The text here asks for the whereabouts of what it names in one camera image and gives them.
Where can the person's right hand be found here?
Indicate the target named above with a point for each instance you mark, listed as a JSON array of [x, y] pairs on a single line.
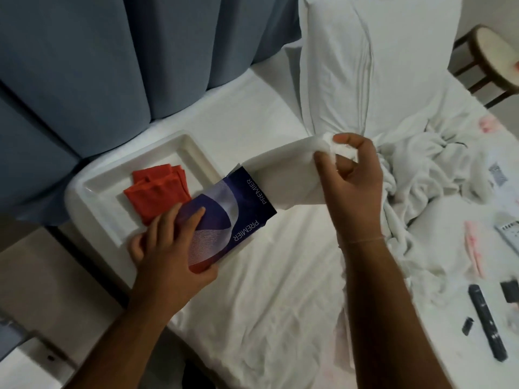
[[357, 198]]

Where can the person's left hand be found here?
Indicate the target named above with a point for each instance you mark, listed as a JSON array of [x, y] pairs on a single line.
[[166, 271]]

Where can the person's left middle finger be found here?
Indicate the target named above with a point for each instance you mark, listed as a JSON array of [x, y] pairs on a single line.
[[164, 222]]

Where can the person's right thumb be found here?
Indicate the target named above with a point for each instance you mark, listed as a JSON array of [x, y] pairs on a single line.
[[323, 166]]

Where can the white tissue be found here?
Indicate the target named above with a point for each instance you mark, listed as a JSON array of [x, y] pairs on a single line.
[[284, 178]]

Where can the purple tissue packet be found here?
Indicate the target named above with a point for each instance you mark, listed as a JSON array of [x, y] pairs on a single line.
[[239, 210]]

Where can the person's right forearm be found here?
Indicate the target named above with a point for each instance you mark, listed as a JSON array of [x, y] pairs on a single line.
[[389, 320]]

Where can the person's left forearm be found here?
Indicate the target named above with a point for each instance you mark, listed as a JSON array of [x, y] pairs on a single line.
[[125, 348]]

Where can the orange folded cloth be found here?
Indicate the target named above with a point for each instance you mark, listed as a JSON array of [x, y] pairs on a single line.
[[156, 192]]

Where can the white plastic tray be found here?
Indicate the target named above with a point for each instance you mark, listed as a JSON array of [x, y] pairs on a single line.
[[101, 194]]

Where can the crumpled white blanket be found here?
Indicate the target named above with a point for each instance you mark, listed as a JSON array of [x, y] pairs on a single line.
[[421, 174]]

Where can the white pillow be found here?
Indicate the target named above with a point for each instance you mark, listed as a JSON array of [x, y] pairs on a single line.
[[365, 60]]

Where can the white bed sheet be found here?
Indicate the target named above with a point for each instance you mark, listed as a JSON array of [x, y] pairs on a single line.
[[263, 303]]

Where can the pink plastic wrapper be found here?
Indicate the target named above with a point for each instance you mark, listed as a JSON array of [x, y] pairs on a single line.
[[475, 249]]

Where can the white printed paper sheet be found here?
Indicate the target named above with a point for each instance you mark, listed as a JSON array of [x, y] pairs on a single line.
[[502, 182]]

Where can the white bedside cabinet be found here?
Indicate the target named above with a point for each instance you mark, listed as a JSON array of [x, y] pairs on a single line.
[[28, 360]]

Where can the grey remote control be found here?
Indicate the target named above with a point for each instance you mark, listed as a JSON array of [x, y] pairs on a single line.
[[509, 234]]

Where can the round wooden stool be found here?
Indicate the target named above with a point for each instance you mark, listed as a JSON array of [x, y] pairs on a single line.
[[494, 52]]

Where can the small black cap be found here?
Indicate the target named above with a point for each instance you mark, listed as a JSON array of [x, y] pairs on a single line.
[[468, 326]]

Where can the black remote control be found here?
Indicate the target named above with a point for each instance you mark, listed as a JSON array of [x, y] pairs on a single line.
[[486, 320]]

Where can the black flat object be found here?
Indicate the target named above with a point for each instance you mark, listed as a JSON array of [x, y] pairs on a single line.
[[510, 291]]

